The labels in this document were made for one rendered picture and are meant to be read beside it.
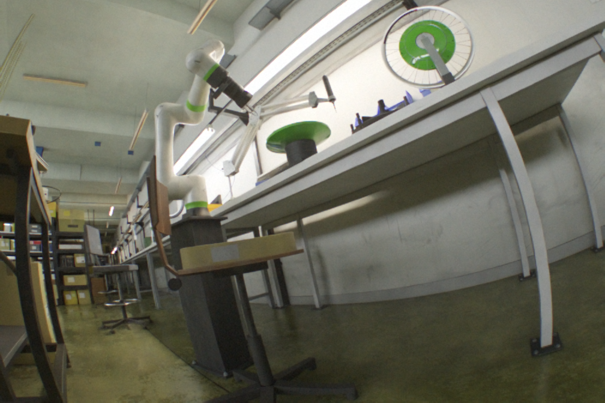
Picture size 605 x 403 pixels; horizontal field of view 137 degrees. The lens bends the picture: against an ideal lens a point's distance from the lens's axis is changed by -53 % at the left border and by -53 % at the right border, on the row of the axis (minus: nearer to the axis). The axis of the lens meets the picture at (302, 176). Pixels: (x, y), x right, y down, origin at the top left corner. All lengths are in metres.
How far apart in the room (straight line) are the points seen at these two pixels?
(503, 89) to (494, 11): 1.34
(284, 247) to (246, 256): 0.11
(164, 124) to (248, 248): 0.88
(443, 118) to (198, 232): 1.14
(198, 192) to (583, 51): 1.72
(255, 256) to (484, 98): 0.84
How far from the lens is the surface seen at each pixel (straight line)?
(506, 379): 0.90
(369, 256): 2.01
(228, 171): 1.61
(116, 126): 6.53
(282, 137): 1.09
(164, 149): 1.36
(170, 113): 1.40
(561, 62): 0.97
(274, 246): 0.73
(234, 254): 0.71
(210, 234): 1.30
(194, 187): 1.34
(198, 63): 1.06
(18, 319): 2.02
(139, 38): 4.14
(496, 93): 0.89
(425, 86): 1.29
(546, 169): 1.79
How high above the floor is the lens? 0.57
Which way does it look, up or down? 16 degrees up
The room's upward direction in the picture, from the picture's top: 13 degrees counter-clockwise
